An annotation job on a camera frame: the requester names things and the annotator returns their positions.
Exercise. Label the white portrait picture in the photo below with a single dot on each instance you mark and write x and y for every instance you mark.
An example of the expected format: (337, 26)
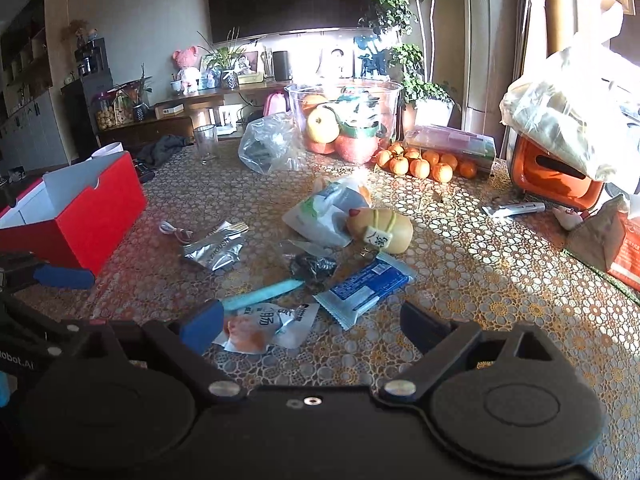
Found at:
(337, 60)

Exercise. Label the yellow capsule toy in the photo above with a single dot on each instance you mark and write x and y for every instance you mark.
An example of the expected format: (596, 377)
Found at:
(380, 230)

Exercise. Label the pile of tangerines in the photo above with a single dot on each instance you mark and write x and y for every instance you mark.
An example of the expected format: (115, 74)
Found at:
(420, 165)

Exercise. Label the yellow apple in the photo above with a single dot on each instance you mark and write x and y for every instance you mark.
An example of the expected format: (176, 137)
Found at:
(322, 125)

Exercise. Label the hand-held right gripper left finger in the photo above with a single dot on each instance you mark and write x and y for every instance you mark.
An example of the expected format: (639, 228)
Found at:
(202, 326)

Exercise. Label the small white red object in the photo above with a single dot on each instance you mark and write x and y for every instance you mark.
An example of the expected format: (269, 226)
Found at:
(567, 217)

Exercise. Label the white blue tissue pack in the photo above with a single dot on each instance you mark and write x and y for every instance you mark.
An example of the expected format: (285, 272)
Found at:
(320, 215)

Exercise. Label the plant in dark pot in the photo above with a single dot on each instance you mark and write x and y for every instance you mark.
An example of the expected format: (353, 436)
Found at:
(139, 110)

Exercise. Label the clear drinking glass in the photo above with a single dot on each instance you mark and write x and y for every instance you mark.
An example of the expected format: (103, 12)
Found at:
(205, 142)

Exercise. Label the red apple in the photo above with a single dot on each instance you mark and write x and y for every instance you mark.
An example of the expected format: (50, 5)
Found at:
(355, 149)

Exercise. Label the wooden tv cabinet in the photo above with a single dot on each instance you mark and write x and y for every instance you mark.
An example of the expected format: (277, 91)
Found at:
(200, 101)

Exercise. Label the dried flower vase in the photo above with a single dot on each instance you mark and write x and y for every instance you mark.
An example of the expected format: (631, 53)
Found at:
(77, 32)

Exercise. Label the jar of nuts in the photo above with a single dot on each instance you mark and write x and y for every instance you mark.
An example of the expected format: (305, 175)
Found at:
(105, 114)

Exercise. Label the white pen-shaped tool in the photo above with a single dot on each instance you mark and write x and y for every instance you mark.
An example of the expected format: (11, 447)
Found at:
(520, 208)

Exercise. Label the orange container with bag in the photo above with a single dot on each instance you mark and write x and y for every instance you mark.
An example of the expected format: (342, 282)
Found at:
(560, 105)

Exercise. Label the clear plastic fruit bowl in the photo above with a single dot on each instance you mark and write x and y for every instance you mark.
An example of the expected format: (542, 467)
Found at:
(389, 110)

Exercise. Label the colourful gift bag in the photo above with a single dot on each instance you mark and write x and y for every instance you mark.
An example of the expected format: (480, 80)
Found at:
(121, 109)

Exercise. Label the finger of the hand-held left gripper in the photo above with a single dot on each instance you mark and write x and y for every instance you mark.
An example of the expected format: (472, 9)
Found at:
(65, 276)
(45, 322)

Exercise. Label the orange fruit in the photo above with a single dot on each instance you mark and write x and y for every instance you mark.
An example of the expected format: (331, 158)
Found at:
(312, 103)

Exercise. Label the white flat box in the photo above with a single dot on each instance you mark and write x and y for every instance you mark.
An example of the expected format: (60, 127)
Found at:
(170, 109)

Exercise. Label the pink bag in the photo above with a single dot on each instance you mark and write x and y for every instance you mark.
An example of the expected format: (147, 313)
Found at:
(276, 105)

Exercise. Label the red cardboard box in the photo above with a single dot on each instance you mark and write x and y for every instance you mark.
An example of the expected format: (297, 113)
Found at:
(100, 215)

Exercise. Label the beige curtain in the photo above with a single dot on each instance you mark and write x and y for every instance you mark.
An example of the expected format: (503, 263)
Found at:
(492, 35)

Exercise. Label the clear plastic bag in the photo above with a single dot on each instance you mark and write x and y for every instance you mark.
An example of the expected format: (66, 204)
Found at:
(267, 145)

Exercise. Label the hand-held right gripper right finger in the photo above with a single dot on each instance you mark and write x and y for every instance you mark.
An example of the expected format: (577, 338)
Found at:
(425, 327)

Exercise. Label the silver foil wrapper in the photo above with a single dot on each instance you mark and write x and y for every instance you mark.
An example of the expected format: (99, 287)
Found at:
(215, 250)

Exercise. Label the photo frame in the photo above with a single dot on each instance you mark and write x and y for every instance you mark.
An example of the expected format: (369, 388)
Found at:
(246, 66)

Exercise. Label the teal stick packet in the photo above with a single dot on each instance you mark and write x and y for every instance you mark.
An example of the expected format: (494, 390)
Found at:
(265, 292)

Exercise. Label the black wrapper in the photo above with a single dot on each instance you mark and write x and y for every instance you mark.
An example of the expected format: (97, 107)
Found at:
(312, 267)

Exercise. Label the blue snack packet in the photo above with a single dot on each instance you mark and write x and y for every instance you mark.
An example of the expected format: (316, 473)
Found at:
(362, 285)

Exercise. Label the green white packet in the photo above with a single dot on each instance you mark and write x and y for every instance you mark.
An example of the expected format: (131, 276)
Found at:
(357, 116)

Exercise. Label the pink plush toy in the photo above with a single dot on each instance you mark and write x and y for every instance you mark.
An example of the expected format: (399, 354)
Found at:
(186, 67)

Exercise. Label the tall potted tree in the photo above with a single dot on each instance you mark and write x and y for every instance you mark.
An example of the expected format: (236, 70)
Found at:
(395, 5)

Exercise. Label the desktop with gold lace tablecloth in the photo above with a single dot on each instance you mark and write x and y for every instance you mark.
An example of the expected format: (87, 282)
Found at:
(475, 270)

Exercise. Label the black cloth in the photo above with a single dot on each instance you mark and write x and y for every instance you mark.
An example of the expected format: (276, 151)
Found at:
(160, 150)

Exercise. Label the blue white ornament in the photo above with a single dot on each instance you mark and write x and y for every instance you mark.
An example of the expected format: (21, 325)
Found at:
(370, 57)

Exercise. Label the clear plastic storage box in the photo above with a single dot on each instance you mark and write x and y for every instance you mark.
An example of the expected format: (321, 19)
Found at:
(450, 137)

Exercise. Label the dark side cabinet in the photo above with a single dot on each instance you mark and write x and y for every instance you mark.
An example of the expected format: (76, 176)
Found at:
(82, 105)

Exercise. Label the wall shelf unit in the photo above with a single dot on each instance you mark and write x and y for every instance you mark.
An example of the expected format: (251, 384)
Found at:
(25, 85)

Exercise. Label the black speaker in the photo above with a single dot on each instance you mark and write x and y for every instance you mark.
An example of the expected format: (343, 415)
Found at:
(282, 66)

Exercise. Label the orange kraft paper bag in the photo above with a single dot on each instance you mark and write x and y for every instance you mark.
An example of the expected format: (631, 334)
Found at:
(600, 245)

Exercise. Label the white orange sausage packet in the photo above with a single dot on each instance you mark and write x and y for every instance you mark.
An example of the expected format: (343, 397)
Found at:
(265, 327)

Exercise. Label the plant in black-white pot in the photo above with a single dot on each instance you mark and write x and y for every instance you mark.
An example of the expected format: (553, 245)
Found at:
(229, 79)

